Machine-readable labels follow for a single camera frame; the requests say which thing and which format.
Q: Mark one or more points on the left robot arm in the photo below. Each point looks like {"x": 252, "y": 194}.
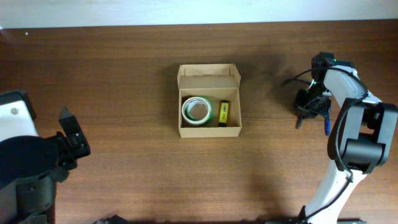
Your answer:
{"x": 32, "y": 166}

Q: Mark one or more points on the green tape roll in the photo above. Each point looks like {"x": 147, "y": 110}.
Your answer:
{"x": 198, "y": 100}

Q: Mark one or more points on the brown cardboard box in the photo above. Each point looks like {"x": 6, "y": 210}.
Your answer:
{"x": 217, "y": 82}

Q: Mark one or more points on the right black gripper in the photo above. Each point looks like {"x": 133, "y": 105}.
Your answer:
{"x": 311, "y": 107}

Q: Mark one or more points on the white masking tape roll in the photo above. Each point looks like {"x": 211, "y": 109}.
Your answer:
{"x": 199, "y": 111}

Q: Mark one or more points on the dark grey pen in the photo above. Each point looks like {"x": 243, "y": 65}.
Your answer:
{"x": 300, "y": 121}

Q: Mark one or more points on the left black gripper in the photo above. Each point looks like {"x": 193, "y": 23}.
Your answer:
{"x": 66, "y": 148}

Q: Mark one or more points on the blue pen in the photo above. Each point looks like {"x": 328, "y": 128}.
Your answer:
{"x": 327, "y": 123}

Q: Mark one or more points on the yellow highlighter marker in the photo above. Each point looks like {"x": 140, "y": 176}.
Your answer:
{"x": 223, "y": 116}

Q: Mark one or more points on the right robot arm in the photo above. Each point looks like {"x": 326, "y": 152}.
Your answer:
{"x": 360, "y": 129}

